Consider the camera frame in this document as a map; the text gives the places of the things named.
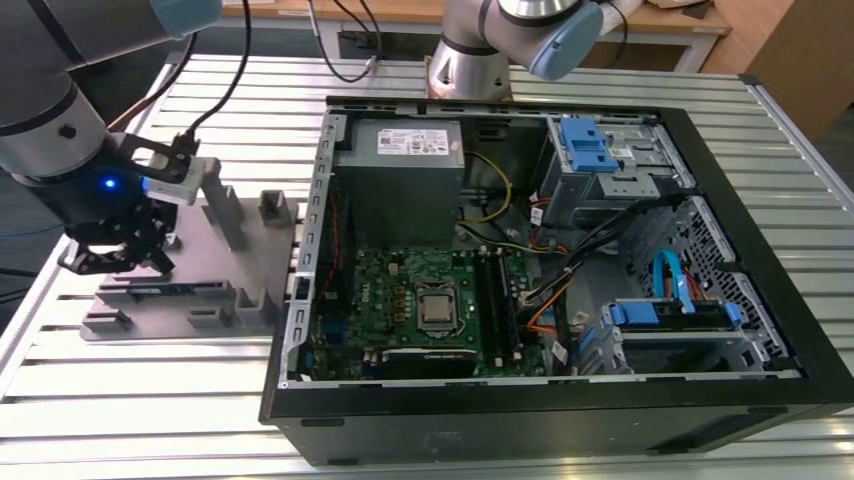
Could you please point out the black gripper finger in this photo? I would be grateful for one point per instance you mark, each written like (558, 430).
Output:
(156, 250)
(73, 262)

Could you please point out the RAM stick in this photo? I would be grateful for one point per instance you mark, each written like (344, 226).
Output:
(510, 310)
(167, 290)

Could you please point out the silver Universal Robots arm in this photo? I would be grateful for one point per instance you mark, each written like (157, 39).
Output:
(47, 125)

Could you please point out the black RAM slot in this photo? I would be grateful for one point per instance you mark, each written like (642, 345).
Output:
(487, 305)

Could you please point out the grey parts rack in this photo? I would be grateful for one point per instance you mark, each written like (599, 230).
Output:
(200, 240)

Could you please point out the green motherboard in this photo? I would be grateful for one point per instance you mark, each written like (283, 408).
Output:
(387, 270)

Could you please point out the grey power supply unit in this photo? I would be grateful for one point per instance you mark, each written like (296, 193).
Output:
(374, 155)

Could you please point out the silver CPU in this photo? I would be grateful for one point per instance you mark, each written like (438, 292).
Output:
(436, 307)

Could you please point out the black graphics card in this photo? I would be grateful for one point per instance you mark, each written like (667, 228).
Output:
(430, 362)

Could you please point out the black PC case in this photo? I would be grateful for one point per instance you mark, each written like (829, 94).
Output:
(467, 435)

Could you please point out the blue disk carrier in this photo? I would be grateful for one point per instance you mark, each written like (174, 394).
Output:
(580, 145)
(590, 350)
(637, 315)

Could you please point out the silver disk bay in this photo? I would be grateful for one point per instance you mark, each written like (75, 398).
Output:
(694, 342)
(621, 190)

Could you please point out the wooden cabinet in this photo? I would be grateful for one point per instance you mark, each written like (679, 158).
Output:
(801, 60)

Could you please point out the wooden desk white frame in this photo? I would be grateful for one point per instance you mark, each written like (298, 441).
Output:
(681, 22)

